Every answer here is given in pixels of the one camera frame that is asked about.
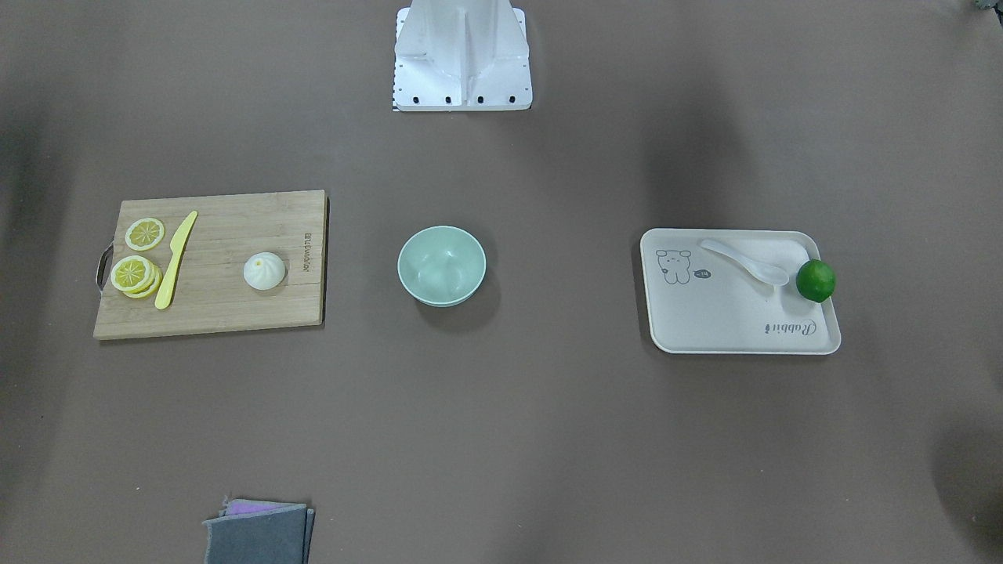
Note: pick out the white ceramic spoon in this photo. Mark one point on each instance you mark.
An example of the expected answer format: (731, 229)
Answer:
(762, 271)

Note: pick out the mint green bowl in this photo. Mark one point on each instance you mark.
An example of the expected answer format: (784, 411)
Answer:
(441, 266)

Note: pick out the white steamed bun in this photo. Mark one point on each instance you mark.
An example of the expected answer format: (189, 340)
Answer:
(264, 271)

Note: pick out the cream rabbit tray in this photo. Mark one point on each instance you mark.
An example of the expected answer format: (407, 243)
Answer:
(699, 301)

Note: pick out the bamboo cutting board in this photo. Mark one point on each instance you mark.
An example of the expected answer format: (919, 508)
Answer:
(211, 295)

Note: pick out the green lime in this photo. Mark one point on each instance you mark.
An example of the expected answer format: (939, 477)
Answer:
(816, 281)

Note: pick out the yellow plastic knife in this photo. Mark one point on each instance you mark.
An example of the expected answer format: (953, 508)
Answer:
(170, 275)

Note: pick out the grey folded cloth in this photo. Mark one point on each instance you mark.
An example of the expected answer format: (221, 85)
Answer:
(274, 537)

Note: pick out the lower stacked lemon slice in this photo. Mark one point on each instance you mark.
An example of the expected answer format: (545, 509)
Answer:
(150, 289)

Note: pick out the pink purple cloth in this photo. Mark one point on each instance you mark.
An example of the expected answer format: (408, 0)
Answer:
(241, 506)

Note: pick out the single lemon slice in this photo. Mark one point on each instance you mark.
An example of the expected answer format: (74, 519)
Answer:
(145, 234)

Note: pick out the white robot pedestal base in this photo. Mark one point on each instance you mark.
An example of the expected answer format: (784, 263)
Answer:
(470, 56)

